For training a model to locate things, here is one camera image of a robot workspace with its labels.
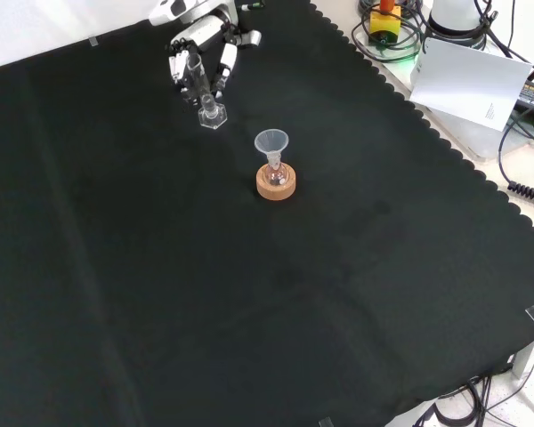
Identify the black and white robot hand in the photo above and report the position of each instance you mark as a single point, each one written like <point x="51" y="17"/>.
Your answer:
<point x="209" y="40"/>

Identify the clear glass graduated cylinder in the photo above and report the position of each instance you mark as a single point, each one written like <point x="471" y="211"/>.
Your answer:
<point x="204" y="95"/>

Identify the clear round-bottom flask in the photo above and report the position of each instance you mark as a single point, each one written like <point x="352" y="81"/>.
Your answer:
<point x="276" y="173"/>

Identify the clear plastic funnel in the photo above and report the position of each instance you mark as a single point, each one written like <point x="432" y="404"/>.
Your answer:
<point x="272" y="144"/>

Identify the yellow stop button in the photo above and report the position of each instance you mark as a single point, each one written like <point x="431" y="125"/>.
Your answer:
<point x="385" y="24"/>

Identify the black bench cloth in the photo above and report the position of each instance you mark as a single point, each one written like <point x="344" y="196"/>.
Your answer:
<point x="204" y="249"/>

